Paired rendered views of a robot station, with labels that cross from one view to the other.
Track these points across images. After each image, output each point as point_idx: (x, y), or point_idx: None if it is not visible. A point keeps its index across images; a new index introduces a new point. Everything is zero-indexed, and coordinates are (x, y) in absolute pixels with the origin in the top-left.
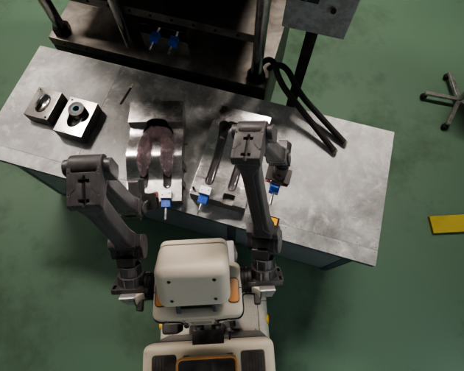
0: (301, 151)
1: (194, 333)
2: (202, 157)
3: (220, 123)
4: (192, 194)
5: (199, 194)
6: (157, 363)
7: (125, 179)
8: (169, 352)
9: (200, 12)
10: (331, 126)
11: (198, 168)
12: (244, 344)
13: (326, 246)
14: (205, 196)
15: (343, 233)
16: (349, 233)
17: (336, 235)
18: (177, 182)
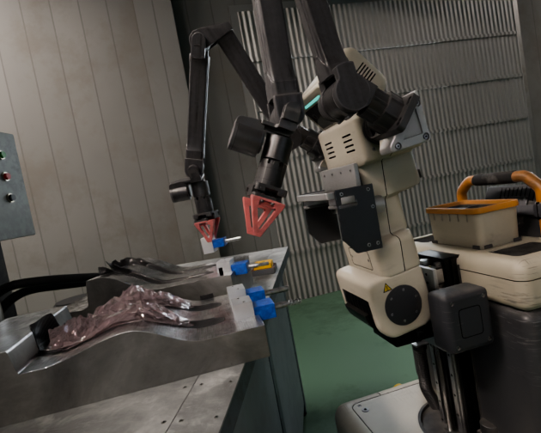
0: None
1: (444, 257)
2: (160, 288)
3: (102, 268)
4: (233, 277)
5: (233, 265)
6: (519, 253)
7: (191, 383)
8: (490, 253)
9: None
10: None
11: (182, 283)
12: (416, 244)
13: (278, 256)
14: (236, 262)
15: (261, 256)
16: (260, 255)
17: (264, 257)
18: (206, 301)
